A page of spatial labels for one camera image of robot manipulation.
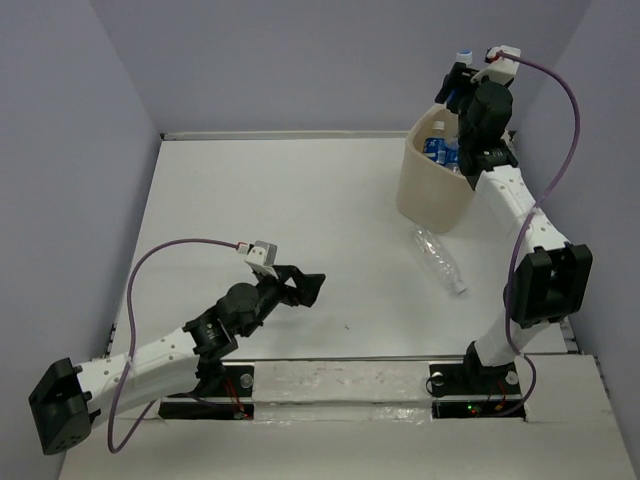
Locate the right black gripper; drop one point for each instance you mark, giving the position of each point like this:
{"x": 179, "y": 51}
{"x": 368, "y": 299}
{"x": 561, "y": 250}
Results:
{"x": 460, "y": 78}

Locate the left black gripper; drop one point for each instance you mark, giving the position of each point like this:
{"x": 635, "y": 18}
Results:
{"x": 305, "y": 285}

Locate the blue label bottle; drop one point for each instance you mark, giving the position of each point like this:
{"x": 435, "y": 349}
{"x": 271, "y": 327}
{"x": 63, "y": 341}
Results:
{"x": 460, "y": 77}
{"x": 452, "y": 155}
{"x": 435, "y": 147}

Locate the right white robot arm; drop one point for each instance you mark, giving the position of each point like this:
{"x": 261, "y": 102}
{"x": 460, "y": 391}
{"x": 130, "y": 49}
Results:
{"x": 547, "y": 274}

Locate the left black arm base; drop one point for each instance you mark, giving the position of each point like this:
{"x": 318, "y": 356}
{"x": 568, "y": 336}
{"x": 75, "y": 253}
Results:
{"x": 230, "y": 400}

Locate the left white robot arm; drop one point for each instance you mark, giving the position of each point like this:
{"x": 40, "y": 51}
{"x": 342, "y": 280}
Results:
{"x": 71, "y": 399}

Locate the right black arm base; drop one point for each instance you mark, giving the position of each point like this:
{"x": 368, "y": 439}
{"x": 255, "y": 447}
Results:
{"x": 459, "y": 394}

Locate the beige plastic bin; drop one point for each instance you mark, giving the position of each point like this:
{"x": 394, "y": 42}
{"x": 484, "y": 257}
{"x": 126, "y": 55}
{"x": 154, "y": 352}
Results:
{"x": 429, "y": 194}

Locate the clear unlabeled bottle right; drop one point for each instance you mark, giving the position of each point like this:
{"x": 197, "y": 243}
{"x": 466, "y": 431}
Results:
{"x": 439, "y": 260}

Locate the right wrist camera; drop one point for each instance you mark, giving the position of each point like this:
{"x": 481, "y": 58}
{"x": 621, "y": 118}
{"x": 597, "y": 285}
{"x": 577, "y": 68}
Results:
{"x": 502, "y": 66}

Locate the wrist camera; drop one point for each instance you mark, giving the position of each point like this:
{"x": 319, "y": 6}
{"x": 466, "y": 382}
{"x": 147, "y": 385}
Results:
{"x": 502, "y": 66}
{"x": 260, "y": 257}

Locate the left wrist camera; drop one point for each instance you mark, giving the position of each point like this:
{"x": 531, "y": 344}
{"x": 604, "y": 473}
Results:
{"x": 260, "y": 257}

